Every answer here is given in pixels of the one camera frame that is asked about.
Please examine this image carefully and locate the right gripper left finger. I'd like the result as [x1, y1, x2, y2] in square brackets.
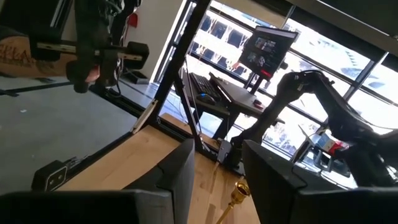
[0, 138, 196, 224]

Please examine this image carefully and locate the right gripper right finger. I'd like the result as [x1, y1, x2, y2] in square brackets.
[242, 139, 398, 224]

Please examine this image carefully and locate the tall brass candlestick holder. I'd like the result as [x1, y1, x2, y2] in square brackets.
[216, 180, 251, 224]

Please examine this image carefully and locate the red and blue box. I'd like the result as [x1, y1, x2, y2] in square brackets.
[315, 132, 351, 158]

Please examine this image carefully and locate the dark office desk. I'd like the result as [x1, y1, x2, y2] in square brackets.
[186, 72, 285, 141]

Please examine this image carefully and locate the black computer mouse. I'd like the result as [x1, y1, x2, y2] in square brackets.
[196, 93, 217, 106]

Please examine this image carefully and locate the black keyboard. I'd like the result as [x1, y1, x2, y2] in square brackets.
[188, 72, 222, 101]

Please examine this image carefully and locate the black desk monitor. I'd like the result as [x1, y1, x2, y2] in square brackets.
[238, 26, 299, 82]

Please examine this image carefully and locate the person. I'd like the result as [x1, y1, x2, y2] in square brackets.
[0, 26, 102, 84]

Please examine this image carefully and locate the silver frame bracket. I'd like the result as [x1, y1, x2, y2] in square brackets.
[132, 98, 159, 134]

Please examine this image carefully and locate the black leader arm handle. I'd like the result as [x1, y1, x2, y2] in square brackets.
[29, 0, 150, 94]

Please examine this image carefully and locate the red wall fixture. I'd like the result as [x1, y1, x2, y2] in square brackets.
[127, 12, 139, 28]

